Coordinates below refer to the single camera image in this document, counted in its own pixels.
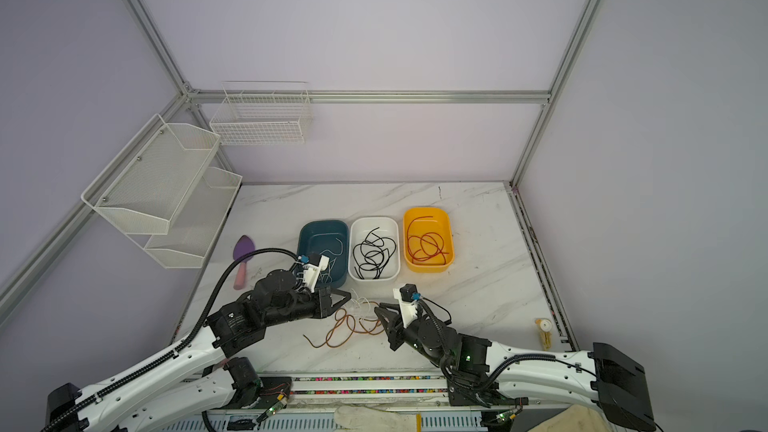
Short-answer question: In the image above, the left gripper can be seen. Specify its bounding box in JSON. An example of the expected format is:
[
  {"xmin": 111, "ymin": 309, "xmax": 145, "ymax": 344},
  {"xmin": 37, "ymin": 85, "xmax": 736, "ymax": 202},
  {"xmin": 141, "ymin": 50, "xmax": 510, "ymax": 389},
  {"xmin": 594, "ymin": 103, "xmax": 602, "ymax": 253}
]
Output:
[{"xmin": 265, "ymin": 285, "xmax": 351, "ymax": 328}]

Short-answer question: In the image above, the cable pile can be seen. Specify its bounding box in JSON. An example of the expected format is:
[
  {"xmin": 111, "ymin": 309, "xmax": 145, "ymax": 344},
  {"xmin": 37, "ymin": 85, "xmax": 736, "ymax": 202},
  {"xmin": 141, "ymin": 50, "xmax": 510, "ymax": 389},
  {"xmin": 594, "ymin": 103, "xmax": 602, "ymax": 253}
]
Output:
[{"xmin": 302, "ymin": 305, "xmax": 388, "ymax": 350}]

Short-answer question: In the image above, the black cable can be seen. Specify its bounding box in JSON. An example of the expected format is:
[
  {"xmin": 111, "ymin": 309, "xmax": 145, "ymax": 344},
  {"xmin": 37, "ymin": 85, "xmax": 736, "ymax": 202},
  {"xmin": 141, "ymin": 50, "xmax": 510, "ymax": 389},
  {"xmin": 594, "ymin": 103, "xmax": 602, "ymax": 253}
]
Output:
[{"xmin": 351, "ymin": 227, "xmax": 398, "ymax": 280}]

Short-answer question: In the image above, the red cable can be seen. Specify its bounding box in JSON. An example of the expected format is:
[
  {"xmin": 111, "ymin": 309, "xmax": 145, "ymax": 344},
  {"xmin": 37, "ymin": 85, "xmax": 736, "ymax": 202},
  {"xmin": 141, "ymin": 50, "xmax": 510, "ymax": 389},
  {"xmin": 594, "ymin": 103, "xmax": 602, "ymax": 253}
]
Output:
[{"xmin": 405, "ymin": 215, "xmax": 451, "ymax": 265}]

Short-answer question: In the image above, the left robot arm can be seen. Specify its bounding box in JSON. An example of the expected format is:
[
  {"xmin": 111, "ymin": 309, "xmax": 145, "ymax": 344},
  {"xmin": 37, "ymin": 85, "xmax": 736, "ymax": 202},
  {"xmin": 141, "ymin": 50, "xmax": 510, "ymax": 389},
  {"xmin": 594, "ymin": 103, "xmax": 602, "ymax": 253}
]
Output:
[{"xmin": 43, "ymin": 247, "xmax": 351, "ymax": 431}]

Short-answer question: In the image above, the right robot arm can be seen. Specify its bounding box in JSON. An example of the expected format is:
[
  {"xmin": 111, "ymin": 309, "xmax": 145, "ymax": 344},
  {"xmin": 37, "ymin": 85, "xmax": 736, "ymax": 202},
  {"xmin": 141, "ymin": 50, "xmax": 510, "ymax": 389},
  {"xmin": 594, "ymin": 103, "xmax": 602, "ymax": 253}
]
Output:
[{"xmin": 374, "ymin": 300, "xmax": 659, "ymax": 431}]

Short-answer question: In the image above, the white plastic bin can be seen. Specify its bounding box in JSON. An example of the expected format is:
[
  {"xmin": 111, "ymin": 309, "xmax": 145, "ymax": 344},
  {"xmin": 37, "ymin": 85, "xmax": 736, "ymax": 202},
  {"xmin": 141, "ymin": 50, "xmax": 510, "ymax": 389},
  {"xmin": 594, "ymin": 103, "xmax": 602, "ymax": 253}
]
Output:
[{"xmin": 348, "ymin": 216, "xmax": 401, "ymax": 283}]

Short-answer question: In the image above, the teal plastic bin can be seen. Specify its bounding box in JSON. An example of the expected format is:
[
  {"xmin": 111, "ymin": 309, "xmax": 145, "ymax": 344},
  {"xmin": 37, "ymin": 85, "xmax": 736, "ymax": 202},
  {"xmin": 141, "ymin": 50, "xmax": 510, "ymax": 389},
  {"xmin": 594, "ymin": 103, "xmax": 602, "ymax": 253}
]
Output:
[{"xmin": 297, "ymin": 219, "xmax": 350, "ymax": 289}]

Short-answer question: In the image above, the yellow plastic bin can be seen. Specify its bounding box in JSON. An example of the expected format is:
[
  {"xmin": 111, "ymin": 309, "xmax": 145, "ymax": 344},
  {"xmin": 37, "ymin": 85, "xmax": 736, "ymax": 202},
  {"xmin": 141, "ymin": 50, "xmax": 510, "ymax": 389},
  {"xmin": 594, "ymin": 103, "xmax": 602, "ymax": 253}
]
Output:
[{"xmin": 403, "ymin": 207, "xmax": 455, "ymax": 273}]

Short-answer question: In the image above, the purple pink spatula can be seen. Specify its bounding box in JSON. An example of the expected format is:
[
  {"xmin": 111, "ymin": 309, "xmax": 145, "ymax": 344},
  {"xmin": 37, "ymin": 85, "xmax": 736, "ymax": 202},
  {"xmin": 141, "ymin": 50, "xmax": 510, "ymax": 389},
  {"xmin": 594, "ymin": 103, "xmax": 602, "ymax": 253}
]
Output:
[{"xmin": 233, "ymin": 235, "xmax": 256, "ymax": 291}]

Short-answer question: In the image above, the beige cloth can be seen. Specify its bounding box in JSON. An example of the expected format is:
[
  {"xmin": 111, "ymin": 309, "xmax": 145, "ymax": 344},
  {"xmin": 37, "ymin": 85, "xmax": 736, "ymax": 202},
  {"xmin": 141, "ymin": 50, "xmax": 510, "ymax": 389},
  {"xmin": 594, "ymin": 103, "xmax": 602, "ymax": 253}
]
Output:
[{"xmin": 536, "ymin": 405, "xmax": 611, "ymax": 432}]

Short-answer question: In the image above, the white mesh two-tier shelf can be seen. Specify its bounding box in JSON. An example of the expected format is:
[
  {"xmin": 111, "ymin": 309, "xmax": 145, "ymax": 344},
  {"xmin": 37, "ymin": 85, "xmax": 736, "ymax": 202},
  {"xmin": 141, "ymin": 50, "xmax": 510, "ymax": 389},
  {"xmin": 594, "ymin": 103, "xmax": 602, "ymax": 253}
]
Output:
[{"xmin": 81, "ymin": 115, "xmax": 242, "ymax": 269}]

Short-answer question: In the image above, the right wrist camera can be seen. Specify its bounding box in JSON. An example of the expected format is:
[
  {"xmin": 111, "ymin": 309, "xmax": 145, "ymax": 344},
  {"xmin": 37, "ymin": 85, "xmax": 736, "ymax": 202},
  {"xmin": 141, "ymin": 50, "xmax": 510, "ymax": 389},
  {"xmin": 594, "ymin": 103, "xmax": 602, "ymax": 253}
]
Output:
[{"xmin": 393, "ymin": 283, "xmax": 421, "ymax": 329}]

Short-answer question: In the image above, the white wire basket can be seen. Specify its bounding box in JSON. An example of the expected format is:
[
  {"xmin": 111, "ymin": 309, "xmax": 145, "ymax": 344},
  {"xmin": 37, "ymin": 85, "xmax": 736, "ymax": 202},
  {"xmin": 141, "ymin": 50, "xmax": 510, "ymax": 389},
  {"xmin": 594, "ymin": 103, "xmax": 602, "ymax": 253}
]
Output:
[{"xmin": 209, "ymin": 81, "xmax": 313, "ymax": 146}]

